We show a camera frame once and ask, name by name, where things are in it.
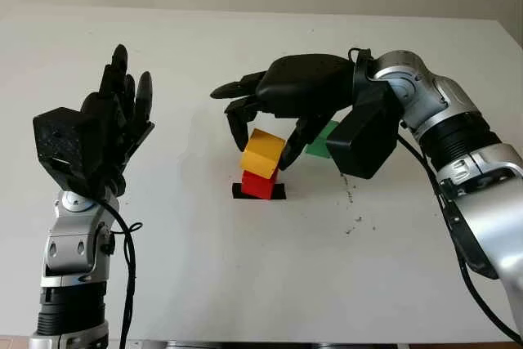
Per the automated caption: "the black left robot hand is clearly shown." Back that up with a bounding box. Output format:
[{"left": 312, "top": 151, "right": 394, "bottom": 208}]
[{"left": 79, "top": 43, "right": 155, "bottom": 199}]

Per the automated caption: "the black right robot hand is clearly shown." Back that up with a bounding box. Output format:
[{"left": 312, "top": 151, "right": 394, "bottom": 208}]
[{"left": 210, "top": 53, "right": 359, "bottom": 174}]

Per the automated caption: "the green cube block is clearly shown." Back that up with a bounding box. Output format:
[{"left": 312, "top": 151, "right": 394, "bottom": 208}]
[{"left": 305, "top": 120, "right": 340, "bottom": 159}]

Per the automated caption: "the yellow cube block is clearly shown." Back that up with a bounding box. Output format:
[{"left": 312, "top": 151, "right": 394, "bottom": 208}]
[{"left": 239, "top": 128, "right": 287, "bottom": 181}]

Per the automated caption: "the red cube block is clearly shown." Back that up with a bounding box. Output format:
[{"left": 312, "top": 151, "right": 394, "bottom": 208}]
[{"left": 240, "top": 169, "right": 279, "bottom": 201}]

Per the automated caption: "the black tape strip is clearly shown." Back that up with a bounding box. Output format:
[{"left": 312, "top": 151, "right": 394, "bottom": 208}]
[{"left": 231, "top": 182, "right": 287, "bottom": 202}]

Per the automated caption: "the dark robot torso edge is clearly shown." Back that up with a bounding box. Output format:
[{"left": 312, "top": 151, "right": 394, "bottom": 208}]
[{"left": 130, "top": 339, "right": 409, "bottom": 349}]

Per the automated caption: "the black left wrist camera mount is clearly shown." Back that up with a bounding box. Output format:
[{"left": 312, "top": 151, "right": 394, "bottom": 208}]
[{"left": 32, "top": 107, "right": 110, "bottom": 201}]

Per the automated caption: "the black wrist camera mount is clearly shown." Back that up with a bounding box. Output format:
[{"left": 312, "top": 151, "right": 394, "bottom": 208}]
[
  {"left": 325, "top": 54, "right": 404, "bottom": 181},
  {"left": 32, "top": 107, "right": 110, "bottom": 201}
]

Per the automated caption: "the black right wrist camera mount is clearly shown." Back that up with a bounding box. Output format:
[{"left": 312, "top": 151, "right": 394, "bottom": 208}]
[{"left": 325, "top": 54, "right": 404, "bottom": 181}]

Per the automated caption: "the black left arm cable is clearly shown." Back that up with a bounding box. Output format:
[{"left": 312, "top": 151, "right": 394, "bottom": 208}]
[{"left": 97, "top": 197, "right": 144, "bottom": 349}]

